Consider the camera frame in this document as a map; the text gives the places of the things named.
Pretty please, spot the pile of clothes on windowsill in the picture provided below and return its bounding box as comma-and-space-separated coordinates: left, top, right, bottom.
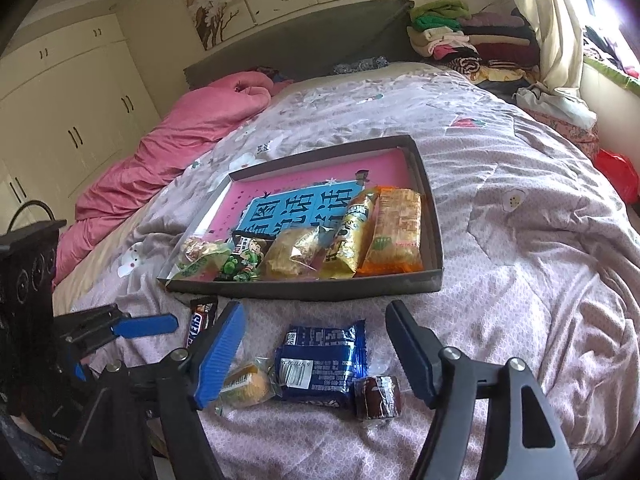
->
582, 25, 640, 78

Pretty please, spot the yellow snack packet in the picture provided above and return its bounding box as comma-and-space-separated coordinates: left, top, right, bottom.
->
320, 187, 381, 281

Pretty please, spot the pink floral cloth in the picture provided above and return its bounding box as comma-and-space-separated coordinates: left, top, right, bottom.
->
537, 110, 601, 161

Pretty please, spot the clear snack packet green label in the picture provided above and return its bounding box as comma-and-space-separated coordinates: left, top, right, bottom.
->
172, 237, 233, 281

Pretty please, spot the brown candy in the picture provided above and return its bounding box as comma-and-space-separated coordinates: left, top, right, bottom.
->
352, 375, 403, 423

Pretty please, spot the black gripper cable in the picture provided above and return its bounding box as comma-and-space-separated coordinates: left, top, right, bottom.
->
7, 200, 56, 228

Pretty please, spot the cream curtain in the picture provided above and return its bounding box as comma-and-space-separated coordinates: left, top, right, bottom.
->
505, 0, 583, 101

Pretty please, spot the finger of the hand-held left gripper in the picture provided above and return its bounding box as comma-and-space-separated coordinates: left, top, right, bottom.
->
70, 360, 101, 386
62, 304, 179, 357

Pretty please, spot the pink duvet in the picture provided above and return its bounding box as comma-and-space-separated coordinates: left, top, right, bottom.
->
52, 71, 281, 286

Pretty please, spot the orange cracker packet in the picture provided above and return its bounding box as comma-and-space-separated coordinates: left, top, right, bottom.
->
356, 186, 425, 276

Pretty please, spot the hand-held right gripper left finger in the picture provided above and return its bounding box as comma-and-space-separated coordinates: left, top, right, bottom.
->
60, 301, 247, 480

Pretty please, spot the shallow cardboard box pink inside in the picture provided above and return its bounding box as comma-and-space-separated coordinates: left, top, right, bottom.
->
157, 135, 445, 302

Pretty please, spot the green windowsill cloth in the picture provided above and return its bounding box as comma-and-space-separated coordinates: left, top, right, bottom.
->
582, 55, 640, 92

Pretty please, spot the white plastic bag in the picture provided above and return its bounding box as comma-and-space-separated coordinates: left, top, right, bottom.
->
516, 85, 598, 128

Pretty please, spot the cream wardrobe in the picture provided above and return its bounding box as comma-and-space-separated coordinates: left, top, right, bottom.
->
0, 12, 161, 216

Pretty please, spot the blue snack packet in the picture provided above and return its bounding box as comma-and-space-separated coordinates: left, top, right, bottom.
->
274, 320, 368, 408

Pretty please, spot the yellow cake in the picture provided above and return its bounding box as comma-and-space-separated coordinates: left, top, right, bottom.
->
216, 357, 278, 416

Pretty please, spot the green and black snack packet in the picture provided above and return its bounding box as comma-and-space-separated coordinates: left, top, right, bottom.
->
217, 234, 266, 282

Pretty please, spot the dark cloth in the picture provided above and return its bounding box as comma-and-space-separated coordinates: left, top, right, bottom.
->
0, 400, 66, 480

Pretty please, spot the red plastic bag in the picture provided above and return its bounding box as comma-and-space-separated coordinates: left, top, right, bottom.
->
594, 148, 640, 206

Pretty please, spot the grey bed headboard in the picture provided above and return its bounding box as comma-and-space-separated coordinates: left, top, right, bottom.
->
182, 0, 416, 92

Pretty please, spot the person's left hand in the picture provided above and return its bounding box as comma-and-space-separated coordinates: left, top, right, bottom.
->
10, 410, 63, 458

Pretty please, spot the dark patterned pillow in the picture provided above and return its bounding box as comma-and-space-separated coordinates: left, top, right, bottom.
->
332, 55, 390, 76

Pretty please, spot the brown chocolate bar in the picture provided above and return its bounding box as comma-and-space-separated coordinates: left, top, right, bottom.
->
185, 296, 219, 348

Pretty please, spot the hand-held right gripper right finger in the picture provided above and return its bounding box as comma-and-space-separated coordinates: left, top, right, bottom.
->
385, 300, 581, 480

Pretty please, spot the gold crinkled snack packet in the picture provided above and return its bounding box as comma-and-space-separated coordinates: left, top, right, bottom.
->
260, 226, 333, 281

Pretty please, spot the stack of folded clothes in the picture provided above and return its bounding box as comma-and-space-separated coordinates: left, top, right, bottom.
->
406, 0, 543, 93

